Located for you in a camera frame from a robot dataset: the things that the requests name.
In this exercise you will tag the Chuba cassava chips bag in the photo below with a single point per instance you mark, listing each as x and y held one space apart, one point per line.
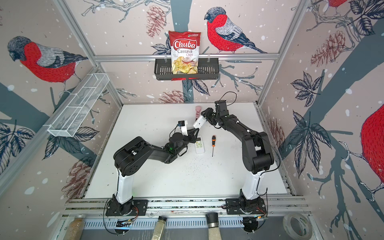
185 50

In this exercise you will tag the orange black screwdriver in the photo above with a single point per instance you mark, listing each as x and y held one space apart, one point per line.
213 144

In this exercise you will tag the clear tape roll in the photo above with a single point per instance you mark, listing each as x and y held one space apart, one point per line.
297 226

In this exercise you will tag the black-capped grain jar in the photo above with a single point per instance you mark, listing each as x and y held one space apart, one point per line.
212 219

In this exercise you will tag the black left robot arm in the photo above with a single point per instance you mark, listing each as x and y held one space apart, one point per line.
132 156

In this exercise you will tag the black wall basket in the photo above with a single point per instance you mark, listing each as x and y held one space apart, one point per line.
208 69

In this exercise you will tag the glass jar of grains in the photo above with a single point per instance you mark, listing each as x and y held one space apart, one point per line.
75 229

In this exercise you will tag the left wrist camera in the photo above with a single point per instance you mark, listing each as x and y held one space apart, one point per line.
183 127

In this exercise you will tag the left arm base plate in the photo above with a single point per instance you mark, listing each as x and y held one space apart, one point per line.
133 207

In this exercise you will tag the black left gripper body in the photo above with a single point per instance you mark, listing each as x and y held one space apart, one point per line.
185 141

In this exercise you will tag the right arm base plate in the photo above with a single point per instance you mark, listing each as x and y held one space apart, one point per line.
242 206

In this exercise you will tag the white remote control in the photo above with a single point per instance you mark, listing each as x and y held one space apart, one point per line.
199 145
201 120

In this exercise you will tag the white wire mesh shelf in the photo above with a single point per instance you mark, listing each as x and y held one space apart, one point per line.
80 103

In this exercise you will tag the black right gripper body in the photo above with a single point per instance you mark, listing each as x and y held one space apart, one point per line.
215 117

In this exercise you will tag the slim seed bottle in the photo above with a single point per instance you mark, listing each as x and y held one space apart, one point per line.
159 229

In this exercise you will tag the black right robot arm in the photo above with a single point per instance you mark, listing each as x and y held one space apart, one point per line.
257 152

